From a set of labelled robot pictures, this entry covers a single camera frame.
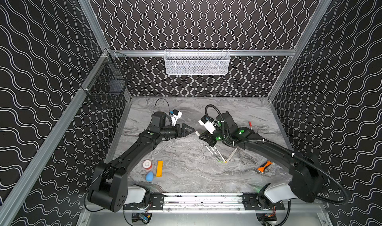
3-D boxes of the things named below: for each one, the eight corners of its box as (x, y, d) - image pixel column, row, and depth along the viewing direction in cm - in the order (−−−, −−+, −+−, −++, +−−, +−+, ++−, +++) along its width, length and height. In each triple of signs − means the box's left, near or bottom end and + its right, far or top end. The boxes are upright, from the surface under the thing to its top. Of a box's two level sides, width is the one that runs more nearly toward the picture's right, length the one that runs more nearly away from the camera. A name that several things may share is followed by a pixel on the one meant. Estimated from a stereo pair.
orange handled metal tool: (260, 174, 85) (262, 173, 83) (255, 169, 87) (257, 168, 85) (271, 165, 89) (273, 163, 87) (266, 160, 90) (268, 158, 88)
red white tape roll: (142, 169, 87) (141, 168, 85) (144, 161, 90) (143, 159, 88) (151, 169, 86) (150, 168, 85) (152, 160, 90) (152, 159, 88)
